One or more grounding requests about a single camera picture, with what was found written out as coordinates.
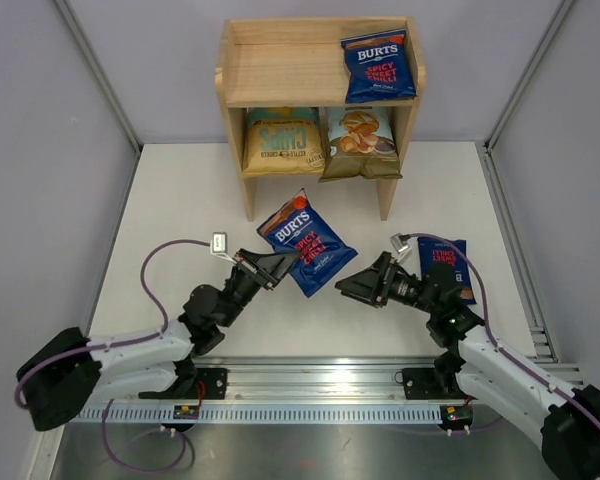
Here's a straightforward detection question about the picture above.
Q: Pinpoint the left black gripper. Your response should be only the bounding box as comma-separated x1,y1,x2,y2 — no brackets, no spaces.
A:
219,248,301,328

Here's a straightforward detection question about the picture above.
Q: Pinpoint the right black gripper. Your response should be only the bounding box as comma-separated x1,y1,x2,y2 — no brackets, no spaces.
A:
337,251,439,315

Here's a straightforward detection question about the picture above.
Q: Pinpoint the blue Burts chips bag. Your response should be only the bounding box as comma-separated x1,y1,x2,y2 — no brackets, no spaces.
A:
417,237,476,305
257,189,358,298
341,28,416,104

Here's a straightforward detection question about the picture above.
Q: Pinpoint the tan kettle chips bag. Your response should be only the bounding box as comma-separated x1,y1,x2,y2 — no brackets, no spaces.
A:
242,107,325,178

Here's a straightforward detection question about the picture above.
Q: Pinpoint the light blue cassava chips bag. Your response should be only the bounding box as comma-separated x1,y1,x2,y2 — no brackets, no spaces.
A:
319,107,402,182

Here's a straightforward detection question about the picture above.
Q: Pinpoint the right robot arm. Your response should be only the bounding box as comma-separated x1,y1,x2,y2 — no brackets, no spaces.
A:
335,252,600,479

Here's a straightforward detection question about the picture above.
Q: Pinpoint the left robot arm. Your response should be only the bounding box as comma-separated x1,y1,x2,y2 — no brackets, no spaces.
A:
14,249,300,432

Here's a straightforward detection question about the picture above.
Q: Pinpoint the wooden two-tier shelf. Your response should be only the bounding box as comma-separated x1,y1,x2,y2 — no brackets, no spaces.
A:
213,16,428,223

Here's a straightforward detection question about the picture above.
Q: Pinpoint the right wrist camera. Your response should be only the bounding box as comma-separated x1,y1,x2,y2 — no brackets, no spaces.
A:
390,233,412,264

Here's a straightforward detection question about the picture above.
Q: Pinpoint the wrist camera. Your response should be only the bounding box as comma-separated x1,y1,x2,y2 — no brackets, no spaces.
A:
390,233,412,264
210,231,236,264

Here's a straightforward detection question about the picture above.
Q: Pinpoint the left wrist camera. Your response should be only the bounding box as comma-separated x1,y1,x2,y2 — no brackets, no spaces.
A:
210,231,236,264

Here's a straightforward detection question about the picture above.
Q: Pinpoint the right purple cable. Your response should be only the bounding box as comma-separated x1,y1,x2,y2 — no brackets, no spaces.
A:
407,232,600,451

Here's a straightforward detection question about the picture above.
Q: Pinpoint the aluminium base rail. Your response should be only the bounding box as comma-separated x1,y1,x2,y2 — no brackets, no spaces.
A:
79,355,591,407

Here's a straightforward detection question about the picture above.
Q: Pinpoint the white slotted cable duct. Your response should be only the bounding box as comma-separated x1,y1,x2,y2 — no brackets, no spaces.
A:
75,401,442,425

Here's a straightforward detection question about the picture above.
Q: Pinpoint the right aluminium frame post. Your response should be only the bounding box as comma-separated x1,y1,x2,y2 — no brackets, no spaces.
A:
483,0,577,154

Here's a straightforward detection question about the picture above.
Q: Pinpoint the aluminium frame post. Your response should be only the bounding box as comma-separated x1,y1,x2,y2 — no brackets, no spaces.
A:
50,0,143,158
483,0,577,154

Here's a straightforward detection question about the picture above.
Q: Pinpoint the left aluminium frame post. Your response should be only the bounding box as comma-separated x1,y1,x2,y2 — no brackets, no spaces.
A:
50,0,143,158

